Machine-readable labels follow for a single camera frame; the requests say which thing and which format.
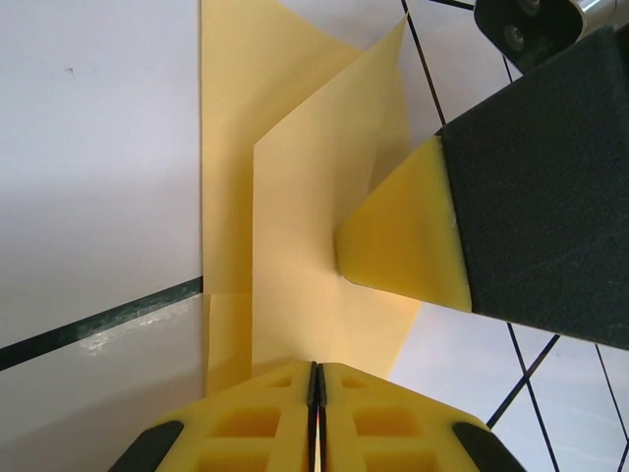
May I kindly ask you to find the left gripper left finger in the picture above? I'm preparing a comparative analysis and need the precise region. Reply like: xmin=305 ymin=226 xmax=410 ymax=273
xmin=112 ymin=361 xmax=315 ymax=472

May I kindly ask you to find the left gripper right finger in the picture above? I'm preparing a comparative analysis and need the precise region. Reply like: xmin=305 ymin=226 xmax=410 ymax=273
xmin=316 ymin=361 xmax=517 ymax=472

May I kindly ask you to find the yellow square paper sheet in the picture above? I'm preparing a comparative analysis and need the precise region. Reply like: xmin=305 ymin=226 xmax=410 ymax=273
xmin=199 ymin=0 xmax=419 ymax=397

